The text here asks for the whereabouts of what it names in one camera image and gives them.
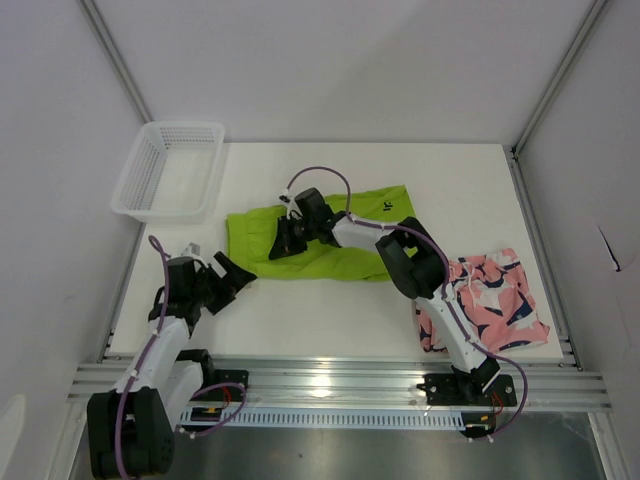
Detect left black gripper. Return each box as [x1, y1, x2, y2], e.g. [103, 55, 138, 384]
[190, 252, 255, 315]

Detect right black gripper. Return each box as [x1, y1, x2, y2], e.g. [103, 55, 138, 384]
[270, 216, 317, 262]

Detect lime green shorts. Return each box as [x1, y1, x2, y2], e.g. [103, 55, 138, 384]
[226, 185, 415, 282]

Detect pink shark print shorts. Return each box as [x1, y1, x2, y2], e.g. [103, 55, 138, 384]
[413, 248, 551, 354]

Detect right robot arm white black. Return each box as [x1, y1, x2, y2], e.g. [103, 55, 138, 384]
[269, 188, 500, 404]

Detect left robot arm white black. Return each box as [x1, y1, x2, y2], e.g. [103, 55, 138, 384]
[87, 252, 256, 479]

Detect white plastic basket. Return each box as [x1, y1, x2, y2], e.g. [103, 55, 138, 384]
[110, 120, 226, 225]

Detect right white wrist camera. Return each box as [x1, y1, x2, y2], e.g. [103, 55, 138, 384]
[278, 188, 293, 206]

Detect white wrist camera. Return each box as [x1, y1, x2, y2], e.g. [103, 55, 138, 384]
[181, 242, 206, 264]
[278, 188, 293, 206]

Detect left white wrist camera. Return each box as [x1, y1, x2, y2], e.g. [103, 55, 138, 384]
[181, 242, 206, 264]

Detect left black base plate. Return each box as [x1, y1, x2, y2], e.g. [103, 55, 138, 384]
[203, 369, 249, 404]

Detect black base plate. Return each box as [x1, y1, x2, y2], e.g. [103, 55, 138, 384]
[203, 369, 249, 404]
[416, 373, 518, 407]

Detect white slotted cable duct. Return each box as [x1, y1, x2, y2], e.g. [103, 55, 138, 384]
[174, 405, 466, 431]

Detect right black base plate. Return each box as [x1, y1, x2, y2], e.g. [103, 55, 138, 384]
[416, 373, 518, 407]

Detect left aluminium frame post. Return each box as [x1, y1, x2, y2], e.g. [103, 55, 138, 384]
[77, 0, 153, 124]

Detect aluminium frame post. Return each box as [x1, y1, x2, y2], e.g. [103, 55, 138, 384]
[77, 0, 153, 124]
[511, 0, 613, 160]

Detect aluminium mounting rail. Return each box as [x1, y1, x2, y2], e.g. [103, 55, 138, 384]
[67, 355, 614, 412]

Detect right aluminium frame post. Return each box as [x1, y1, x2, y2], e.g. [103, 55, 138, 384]
[511, 0, 613, 160]

